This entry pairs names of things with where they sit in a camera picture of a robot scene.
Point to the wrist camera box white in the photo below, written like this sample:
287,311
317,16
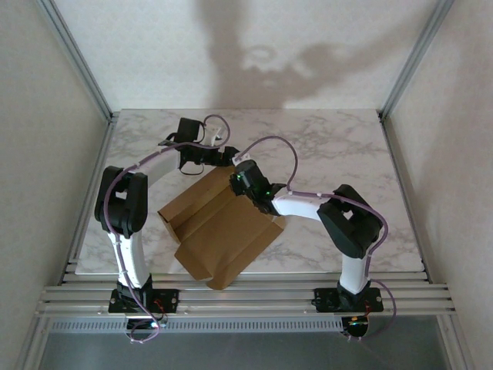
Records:
242,157
213,138

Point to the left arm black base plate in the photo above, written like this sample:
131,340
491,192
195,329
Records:
169,300

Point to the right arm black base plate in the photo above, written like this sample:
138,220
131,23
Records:
325,300

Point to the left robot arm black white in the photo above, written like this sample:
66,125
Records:
123,200

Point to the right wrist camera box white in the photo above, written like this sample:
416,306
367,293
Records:
242,157

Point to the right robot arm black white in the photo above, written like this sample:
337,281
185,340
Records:
346,223

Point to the aluminium corner post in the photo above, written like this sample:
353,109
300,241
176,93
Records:
77,58
416,58

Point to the aluminium frame leg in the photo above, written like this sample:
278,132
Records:
458,347
31,347

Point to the brown cardboard paper box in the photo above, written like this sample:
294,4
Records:
215,239

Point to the aluminium mounting rail frame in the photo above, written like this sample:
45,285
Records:
269,297

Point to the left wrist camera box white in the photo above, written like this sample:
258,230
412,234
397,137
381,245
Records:
213,138

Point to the aluminium side rail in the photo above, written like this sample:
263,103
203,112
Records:
94,173
394,154

